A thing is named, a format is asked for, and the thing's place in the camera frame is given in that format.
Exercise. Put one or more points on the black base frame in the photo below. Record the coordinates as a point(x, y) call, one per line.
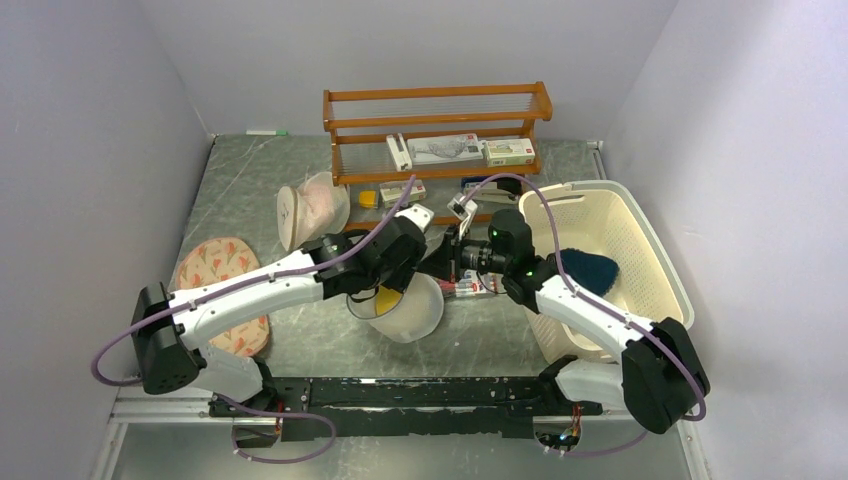
point(507, 406)

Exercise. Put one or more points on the pink mesh laundry bag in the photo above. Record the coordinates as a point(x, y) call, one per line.
point(315, 208)

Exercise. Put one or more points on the small white box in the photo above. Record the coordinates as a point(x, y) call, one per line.
point(391, 192)

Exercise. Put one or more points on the yellow bra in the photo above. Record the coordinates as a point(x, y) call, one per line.
point(385, 300)

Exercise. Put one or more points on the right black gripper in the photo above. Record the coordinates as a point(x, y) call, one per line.
point(445, 261)

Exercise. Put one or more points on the flat white patterned box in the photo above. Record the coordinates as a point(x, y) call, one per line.
point(444, 149)

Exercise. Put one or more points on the round white mesh laundry bag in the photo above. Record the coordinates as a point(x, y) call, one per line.
point(417, 315)

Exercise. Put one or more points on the coloured marker pack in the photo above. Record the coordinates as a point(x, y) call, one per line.
point(467, 288)

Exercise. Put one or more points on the green white box on shelf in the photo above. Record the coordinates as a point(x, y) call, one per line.
point(509, 152)

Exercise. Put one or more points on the floral pink oval pad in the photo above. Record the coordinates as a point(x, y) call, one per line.
point(217, 260)

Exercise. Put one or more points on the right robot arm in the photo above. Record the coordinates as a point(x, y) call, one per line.
point(662, 380)

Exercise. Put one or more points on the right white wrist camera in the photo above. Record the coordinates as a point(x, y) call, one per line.
point(464, 209)

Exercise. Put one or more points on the orange wooden shelf rack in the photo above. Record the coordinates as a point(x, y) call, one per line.
point(440, 135)

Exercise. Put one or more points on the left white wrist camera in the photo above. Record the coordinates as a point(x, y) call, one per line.
point(421, 216)

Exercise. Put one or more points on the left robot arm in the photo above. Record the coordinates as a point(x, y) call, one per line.
point(173, 330)

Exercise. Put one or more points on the blue white stapler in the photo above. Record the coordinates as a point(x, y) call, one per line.
point(501, 191)

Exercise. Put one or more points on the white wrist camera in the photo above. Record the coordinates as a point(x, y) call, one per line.
point(421, 216)
point(464, 209)

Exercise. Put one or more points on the dark blue garment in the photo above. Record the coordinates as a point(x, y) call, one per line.
point(596, 273)

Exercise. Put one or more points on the yellow small block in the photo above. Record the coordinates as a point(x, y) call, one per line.
point(368, 199)

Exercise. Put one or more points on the cream plastic laundry basket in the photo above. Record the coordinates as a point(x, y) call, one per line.
point(603, 218)

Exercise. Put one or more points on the green white marker pen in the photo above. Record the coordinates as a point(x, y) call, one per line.
point(268, 133)

